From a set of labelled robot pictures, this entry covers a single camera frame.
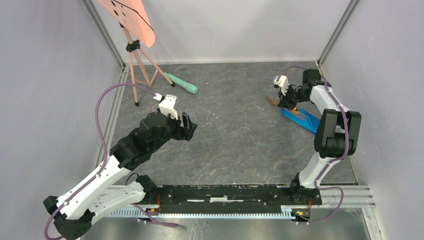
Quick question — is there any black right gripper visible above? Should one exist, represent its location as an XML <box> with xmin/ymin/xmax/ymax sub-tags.
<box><xmin>278</xmin><ymin>83</ymin><xmax>309</xmax><ymax>111</ymax></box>

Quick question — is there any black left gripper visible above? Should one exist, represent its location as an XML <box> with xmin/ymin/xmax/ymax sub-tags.
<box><xmin>150</xmin><ymin>110</ymin><xmax>198</xmax><ymax>154</ymax></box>

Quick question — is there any gold spoon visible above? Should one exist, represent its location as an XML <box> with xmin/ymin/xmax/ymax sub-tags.
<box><xmin>290</xmin><ymin>107</ymin><xmax>307</xmax><ymax>120</ymax></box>

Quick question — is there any blue cloth napkin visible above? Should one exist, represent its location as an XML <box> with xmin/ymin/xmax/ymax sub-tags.
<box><xmin>280</xmin><ymin>107</ymin><xmax>320</xmax><ymax>135</ymax></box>

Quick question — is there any gold fork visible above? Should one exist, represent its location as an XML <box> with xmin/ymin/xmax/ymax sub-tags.
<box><xmin>265</xmin><ymin>96</ymin><xmax>278</xmax><ymax>107</ymax></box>

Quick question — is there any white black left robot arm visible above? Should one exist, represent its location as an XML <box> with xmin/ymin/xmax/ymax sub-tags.
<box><xmin>43</xmin><ymin>112</ymin><xmax>198</xmax><ymax>240</ymax></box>

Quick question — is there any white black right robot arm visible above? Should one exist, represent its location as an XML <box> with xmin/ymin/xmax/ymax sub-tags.
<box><xmin>273</xmin><ymin>68</ymin><xmax>362</xmax><ymax>204</ymax></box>

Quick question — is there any mint green flashlight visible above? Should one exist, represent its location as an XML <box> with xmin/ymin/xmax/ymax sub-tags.
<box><xmin>165</xmin><ymin>72</ymin><xmax>199</xmax><ymax>94</ymax></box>

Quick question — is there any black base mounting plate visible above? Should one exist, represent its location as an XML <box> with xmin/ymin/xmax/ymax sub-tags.
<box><xmin>138</xmin><ymin>184</ymin><xmax>323</xmax><ymax>214</ymax></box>

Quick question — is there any pink music stand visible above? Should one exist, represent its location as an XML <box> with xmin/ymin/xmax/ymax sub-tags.
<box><xmin>98</xmin><ymin>0</ymin><xmax>175</xmax><ymax>87</ymax></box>

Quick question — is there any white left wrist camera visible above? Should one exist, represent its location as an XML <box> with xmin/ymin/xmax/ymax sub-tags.
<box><xmin>153</xmin><ymin>93</ymin><xmax>179</xmax><ymax>120</ymax></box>

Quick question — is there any white cable duct strip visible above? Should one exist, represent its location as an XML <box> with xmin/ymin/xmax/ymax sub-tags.
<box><xmin>106</xmin><ymin>206</ymin><xmax>296</xmax><ymax>220</ymax></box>

